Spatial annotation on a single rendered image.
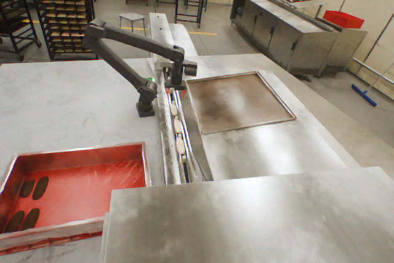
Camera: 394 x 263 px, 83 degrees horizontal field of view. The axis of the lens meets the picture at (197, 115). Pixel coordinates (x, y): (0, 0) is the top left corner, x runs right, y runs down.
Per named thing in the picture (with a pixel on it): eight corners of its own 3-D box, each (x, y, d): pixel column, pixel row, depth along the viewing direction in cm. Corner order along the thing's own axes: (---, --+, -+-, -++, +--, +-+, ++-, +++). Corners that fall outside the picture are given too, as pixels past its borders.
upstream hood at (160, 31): (149, 19, 254) (149, 11, 249) (165, 20, 259) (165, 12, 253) (154, 71, 160) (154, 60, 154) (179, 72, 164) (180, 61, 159)
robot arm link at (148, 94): (81, 34, 106) (72, 41, 98) (98, 14, 101) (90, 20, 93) (151, 95, 127) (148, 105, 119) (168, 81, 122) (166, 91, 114)
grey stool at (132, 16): (133, 47, 395) (132, 20, 368) (118, 40, 408) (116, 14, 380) (147, 42, 421) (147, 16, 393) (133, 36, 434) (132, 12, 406)
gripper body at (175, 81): (186, 89, 117) (188, 76, 112) (166, 89, 114) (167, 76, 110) (184, 82, 122) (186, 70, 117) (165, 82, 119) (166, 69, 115)
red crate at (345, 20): (321, 18, 385) (325, 10, 378) (337, 19, 396) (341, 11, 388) (343, 27, 348) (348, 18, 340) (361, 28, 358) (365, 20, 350)
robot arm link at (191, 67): (175, 47, 110) (174, 53, 103) (199, 50, 111) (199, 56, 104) (174, 69, 117) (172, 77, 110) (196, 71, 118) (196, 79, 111)
